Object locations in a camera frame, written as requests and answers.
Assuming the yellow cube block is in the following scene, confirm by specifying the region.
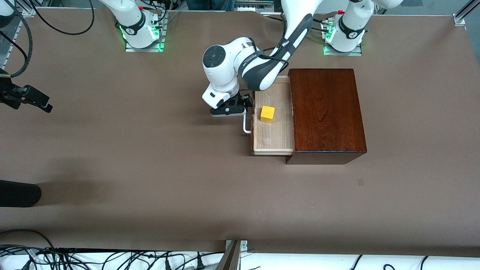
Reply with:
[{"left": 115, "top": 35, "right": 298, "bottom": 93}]
[{"left": 260, "top": 105, "right": 276, "bottom": 124}]

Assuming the dark brown wooden drawer cabinet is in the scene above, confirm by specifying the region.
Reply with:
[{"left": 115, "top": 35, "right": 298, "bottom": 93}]
[{"left": 285, "top": 68, "right": 368, "bottom": 165}]

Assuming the black cylindrical object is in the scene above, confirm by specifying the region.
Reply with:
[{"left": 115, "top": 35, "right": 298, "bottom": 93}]
[{"left": 0, "top": 180, "right": 42, "bottom": 208}]

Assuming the grey metal device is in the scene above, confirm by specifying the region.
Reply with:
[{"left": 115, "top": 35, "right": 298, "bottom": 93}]
[{"left": 234, "top": 0, "right": 282, "bottom": 12}]

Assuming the brown table cover sheet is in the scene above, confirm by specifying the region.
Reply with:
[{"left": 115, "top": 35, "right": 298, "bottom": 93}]
[{"left": 0, "top": 7, "right": 480, "bottom": 259}]

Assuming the silver aluminium corner profile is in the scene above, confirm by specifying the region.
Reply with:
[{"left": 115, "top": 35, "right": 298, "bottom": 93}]
[{"left": 453, "top": 0, "right": 480, "bottom": 26}]

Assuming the grey slotted aluminium rail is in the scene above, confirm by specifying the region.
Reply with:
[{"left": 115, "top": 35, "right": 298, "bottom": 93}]
[{"left": 0, "top": 7, "right": 31, "bottom": 70}]

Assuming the thick black cable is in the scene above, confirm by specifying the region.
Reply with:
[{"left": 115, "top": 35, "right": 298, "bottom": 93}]
[
  {"left": 0, "top": 30, "right": 30, "bottom": 75},
  {"left": 0, "top": 0, "right": 34, "bottom": 78}
]

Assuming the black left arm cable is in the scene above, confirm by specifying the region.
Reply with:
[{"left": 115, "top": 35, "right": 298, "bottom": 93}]
[{"left": 257, "top": 14, "right": 295, "bottom": 63}]

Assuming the black looping cable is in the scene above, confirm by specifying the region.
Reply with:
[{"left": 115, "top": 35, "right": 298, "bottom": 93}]
[{"left": 36, "top": 0, "right": 95, "bottom": 36}]

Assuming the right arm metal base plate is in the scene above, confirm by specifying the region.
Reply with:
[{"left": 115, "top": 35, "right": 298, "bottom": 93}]
[{"left": 125, "top": 21, "right": 166, "bottom": 53}]

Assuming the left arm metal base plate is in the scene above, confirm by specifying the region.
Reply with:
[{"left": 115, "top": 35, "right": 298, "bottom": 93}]
[{"left": 323, "top": 42, "right": 363, "bottom": 57}]

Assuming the black base cable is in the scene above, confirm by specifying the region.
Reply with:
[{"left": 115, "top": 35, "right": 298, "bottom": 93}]
[{"left": 267, "top": 10, "right": 331, "bottom": 31}]

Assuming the silver corner bracket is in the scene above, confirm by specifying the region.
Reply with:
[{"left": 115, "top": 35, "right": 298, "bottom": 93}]
[{"left": 225, "top": 240, "right": 248, "bottom": 256}]

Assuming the dark grey frame beam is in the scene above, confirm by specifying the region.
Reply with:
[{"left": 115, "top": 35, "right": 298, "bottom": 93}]
[{"left": 216, "top": 240, "right": 241, "bottom": 270}]

